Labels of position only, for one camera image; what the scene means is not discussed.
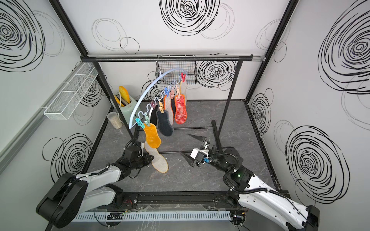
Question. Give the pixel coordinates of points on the translucent plastic cup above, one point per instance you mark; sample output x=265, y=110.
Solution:
x=114, y=120

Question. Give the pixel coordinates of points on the mint green clothespin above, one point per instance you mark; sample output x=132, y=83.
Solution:
x=147, y=120

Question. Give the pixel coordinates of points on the white slotted cable duct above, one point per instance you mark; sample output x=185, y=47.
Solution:
x=154, y=216

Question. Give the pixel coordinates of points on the teal clothespin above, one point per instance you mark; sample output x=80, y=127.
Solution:
x=139, y=123

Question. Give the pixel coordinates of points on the yellow toast slice leaning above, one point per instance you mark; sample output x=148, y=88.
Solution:
x=118, y=101

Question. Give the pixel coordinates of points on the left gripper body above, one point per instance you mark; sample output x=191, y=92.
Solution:
x=141, y=161

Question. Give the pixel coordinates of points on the purple clothespin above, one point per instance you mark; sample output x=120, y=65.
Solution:
x=153, y=104

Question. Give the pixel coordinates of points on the tan clothespin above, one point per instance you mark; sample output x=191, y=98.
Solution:
x=161, y=107

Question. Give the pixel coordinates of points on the white knitted insole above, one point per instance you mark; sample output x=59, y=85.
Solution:
x=183, y=88

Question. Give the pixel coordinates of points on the red clothespin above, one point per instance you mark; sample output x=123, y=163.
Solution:
x=183, y=77

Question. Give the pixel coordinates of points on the grey orange-edged insole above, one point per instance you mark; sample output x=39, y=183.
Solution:
x=168, y=108

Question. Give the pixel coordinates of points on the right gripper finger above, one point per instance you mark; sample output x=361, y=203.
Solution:
x=199, y=138
x=191, y=161

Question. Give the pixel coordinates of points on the grey black-backed insole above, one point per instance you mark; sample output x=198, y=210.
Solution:
x=165, y=127

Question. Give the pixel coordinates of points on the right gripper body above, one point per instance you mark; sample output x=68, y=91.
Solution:
x=207, y=145

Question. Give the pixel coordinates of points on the black wire wall basket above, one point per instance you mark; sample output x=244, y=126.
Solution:
x=186, y=69

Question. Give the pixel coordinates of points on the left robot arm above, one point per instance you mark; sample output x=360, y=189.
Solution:
x=72, y=194

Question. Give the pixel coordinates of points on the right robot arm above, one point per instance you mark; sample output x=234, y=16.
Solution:
x=249, y=191

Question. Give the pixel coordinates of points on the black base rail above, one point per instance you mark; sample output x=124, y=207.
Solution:
x=217, y=199

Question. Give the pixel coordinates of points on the mint green toaster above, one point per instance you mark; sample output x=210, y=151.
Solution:
x=126, y=108

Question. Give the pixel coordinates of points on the orange fuzzy insole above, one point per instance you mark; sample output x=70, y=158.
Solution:
x=151, y=136

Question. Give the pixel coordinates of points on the red white patterned insole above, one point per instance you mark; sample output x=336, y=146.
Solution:
x=181, y=111

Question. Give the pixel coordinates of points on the grey felt yellow-edged insole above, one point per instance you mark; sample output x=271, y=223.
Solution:
x=159, y=162

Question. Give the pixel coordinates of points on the blue clothespin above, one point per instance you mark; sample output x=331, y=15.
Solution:
x=167, y=91

